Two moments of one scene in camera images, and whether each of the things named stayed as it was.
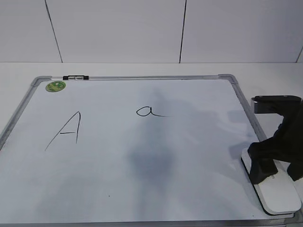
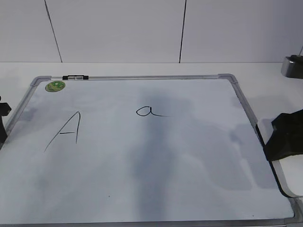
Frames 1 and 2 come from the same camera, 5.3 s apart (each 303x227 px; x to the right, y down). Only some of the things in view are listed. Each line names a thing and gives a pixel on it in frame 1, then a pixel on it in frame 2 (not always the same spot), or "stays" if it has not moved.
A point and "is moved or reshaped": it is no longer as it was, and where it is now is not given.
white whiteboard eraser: (279, 195) is moved or reshaped
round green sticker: (56, 86) stays
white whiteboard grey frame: (131, 151) stays
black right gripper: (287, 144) -> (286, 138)
